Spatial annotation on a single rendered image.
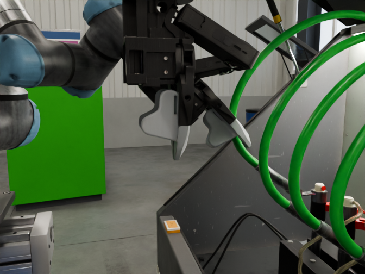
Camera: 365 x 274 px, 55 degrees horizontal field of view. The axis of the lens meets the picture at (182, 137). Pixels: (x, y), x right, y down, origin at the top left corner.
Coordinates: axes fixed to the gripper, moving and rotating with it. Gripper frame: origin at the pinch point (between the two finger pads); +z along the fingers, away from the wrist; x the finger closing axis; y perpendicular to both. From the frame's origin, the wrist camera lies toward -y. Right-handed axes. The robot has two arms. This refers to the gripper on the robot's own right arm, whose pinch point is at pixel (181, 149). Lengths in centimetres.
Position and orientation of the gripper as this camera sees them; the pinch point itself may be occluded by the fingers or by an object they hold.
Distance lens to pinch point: 46.0
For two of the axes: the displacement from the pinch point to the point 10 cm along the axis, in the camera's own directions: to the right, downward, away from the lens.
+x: 2.2, 1.5, -9.6
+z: 0.0, 9.9, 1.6
